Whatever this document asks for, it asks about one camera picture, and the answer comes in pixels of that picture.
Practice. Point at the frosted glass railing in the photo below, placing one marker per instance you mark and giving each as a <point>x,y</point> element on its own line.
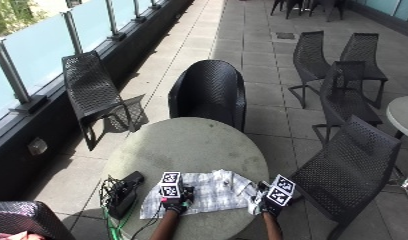
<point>39,50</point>

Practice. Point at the black perforated chair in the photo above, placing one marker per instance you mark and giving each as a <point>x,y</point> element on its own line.
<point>308,60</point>
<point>344,96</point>
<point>361,53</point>
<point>91,86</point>
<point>345,170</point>

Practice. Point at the person's left hand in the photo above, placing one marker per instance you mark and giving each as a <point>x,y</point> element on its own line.
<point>178,206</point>

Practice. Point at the dark wicker chair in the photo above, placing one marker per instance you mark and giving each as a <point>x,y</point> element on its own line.
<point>18,216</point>

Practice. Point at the person's right hand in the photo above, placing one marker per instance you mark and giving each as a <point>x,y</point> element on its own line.
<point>271,208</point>

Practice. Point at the white grey plaid cloth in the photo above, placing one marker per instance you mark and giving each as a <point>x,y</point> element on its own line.
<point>218,193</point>

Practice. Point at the black woven armchair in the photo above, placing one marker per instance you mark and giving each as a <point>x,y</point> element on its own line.
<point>208,90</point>

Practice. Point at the white marker cube left glove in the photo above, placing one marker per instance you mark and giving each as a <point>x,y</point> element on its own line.
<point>171,185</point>

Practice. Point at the white marker cube right glove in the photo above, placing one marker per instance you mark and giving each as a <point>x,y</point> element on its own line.
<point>280,191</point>

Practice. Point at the black device box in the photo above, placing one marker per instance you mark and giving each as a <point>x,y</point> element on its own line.
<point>124,196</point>

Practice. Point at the metal railing post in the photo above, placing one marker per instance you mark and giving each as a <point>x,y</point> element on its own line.
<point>73,33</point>
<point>13,76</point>
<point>139,10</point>
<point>112,20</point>

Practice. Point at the pink cloth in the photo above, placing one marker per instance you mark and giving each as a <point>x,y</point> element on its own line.
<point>13,236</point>

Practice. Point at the white marker cube glove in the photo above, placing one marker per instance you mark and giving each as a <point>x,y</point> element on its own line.
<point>280,191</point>
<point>171,185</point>

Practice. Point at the white round side table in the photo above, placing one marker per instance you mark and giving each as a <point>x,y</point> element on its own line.
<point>405,113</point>

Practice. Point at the grey wall light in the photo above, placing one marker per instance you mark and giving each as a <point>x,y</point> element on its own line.
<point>37,146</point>

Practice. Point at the floor drain cover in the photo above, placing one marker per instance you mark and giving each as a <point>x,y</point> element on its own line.
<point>286,35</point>

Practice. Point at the group of black chairs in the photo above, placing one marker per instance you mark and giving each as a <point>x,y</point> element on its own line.
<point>302,5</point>

